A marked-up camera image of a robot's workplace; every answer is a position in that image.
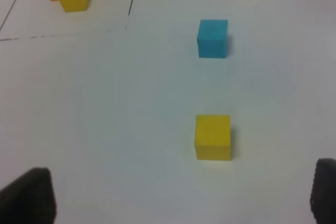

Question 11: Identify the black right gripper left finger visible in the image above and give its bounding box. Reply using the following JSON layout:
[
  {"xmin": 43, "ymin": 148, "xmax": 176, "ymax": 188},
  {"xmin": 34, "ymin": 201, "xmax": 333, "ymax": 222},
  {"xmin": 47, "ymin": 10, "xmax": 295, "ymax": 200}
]
[{"xmin": 1, "ymin": 167, "xmax": 57, "ymax": 223}]

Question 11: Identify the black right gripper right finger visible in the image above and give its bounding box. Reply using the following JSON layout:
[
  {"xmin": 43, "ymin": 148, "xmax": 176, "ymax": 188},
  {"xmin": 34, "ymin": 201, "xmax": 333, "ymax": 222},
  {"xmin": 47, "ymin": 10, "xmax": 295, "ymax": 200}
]
[{"xmin": 310, "ymin": 158, "xmax": 335, "ymax": 224}]

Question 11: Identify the blue cube block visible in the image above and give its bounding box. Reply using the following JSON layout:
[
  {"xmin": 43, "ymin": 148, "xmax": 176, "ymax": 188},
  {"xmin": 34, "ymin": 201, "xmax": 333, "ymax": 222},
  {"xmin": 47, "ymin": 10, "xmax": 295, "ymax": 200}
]
[{"xmin": 197, "ymin": 19, "xmax": 228, "ymax": 59}]

